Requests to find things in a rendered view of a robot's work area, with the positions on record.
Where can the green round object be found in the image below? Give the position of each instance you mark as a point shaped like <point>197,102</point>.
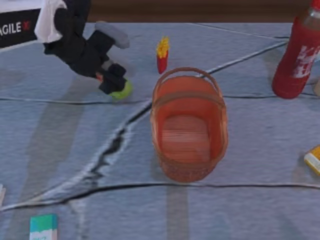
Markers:
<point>124,93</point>

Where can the orange plastic basket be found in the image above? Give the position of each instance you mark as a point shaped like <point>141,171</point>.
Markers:
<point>188,140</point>

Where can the red drink bottle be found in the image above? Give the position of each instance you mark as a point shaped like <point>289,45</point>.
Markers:
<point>295,62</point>

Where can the toy french fries red carton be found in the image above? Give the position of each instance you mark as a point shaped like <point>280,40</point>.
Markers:
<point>162,60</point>

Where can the grey blue tablecloth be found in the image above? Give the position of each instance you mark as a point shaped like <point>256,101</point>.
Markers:
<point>250,140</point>

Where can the teal white carton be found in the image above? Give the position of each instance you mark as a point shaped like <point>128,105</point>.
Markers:
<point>43,227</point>

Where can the yellow white box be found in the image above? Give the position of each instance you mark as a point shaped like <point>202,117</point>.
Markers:
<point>313,160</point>

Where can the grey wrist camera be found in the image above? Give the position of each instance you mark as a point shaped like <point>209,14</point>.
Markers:
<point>113,33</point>

